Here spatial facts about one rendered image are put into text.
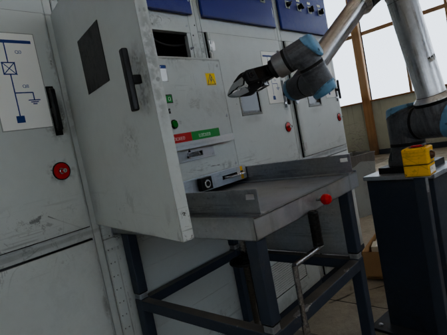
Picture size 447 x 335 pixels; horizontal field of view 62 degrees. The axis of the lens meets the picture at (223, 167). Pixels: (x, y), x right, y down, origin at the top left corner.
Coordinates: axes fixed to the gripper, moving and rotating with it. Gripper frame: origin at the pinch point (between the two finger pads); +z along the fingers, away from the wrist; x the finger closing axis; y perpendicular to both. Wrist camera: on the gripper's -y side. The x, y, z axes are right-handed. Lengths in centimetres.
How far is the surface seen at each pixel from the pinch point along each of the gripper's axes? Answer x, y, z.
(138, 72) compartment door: 1, -64, -9
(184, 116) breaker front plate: -0.8, -11.0, 16.2
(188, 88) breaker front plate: 9.2, -5.9, 12.0
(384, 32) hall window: 123, 821, -64
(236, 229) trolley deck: -42, -51, -7
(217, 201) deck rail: -34, -46, -2
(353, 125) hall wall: -36, 836, 86
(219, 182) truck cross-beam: -29.2, -1.4, 20.0
